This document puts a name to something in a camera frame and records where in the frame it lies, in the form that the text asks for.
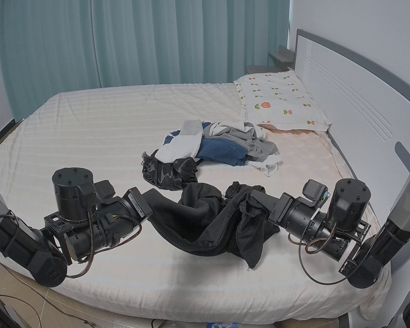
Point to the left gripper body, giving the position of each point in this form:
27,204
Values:
123,214

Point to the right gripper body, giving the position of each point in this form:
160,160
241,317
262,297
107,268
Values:
293,217

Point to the black T-shirt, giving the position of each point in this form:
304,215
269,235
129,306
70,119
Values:
208,224

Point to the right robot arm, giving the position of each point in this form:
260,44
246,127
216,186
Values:
379,244

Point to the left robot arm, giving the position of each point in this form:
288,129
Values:
20,248

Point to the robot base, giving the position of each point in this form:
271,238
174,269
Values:
222,325

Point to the bed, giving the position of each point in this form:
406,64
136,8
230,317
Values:
106,132

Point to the pile of clothes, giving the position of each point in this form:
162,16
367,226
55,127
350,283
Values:
225,138

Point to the black shiny garment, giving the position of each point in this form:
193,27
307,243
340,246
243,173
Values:
164,174

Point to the white printed pillow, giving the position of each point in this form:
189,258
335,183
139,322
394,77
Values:
280,94

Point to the grey bedside table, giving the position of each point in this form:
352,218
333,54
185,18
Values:
280,58

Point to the blue-green curtain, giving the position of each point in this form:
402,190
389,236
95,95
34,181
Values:
47,46
191,29

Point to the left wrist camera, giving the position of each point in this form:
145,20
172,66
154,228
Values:
104,190

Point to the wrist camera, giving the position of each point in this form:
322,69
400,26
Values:
314,190
104,190

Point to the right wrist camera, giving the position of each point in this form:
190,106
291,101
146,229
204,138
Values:
314,190

